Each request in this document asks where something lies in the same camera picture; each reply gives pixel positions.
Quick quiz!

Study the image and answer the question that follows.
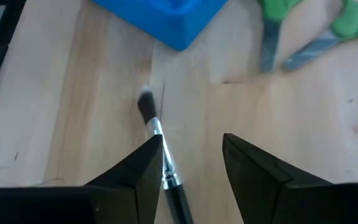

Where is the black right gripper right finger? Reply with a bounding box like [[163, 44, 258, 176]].
[[223, 133, 291, 224]]

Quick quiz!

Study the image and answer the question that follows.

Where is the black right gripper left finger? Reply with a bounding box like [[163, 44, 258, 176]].
[[84, 134, 164, 224]]

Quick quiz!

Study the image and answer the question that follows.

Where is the black brush silver ferrule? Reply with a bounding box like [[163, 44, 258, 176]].
[[137, 88, 195, 224]]

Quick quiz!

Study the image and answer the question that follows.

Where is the blue slotted plastic basket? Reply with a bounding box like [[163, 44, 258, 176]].
[[91, 0, 229, 52]]

